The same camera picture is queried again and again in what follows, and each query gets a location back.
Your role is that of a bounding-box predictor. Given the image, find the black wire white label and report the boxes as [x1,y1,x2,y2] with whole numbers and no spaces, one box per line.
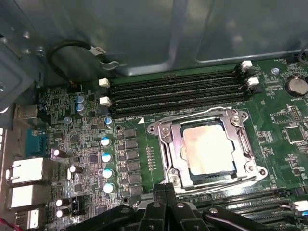
[47,40,108,85]

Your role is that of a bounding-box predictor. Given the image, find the thin black fan wire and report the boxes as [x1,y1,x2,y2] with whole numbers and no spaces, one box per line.
[291,47,308,64]

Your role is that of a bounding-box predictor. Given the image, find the silver coin cell battery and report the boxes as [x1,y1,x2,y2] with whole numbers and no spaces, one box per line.
[283,74,308,97]

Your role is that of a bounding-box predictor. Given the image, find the silver CPU chip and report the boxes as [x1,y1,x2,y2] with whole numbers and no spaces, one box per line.
[179,117,239,181]

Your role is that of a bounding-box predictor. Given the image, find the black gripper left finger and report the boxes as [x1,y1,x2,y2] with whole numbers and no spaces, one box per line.
[64,183,170,231]

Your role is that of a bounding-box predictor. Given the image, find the green motherboard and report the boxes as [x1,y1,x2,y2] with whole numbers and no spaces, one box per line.
[14,57,308,231]

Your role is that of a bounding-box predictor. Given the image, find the RAM slot white latches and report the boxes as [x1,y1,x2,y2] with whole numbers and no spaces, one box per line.
[99,76,260,107]
[98,60,253,89]
[192,198,308,215]

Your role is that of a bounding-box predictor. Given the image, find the silver socket cover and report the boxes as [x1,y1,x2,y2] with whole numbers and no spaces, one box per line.
[160,109,259,190]

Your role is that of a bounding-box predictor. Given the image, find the blue rear port connector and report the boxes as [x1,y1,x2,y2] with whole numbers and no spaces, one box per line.
[25,128,48,156]

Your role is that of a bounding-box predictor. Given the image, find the CPU socket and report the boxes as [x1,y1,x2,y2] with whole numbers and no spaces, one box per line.
[146,105,269,193]

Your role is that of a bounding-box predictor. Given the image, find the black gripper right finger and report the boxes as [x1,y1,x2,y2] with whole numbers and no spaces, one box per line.
[166,182,274,231]

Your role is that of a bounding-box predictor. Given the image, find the silver rear port block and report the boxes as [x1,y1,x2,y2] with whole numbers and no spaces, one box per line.
[7,184,52,209]
[15,208,40,230]
[6,157,60,185]

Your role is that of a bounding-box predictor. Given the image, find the thin red wire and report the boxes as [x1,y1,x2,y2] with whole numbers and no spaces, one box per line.
[0,215,15,230]

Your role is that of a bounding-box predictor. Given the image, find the black PC case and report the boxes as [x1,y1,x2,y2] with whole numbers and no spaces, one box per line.
[0,0,308,231]

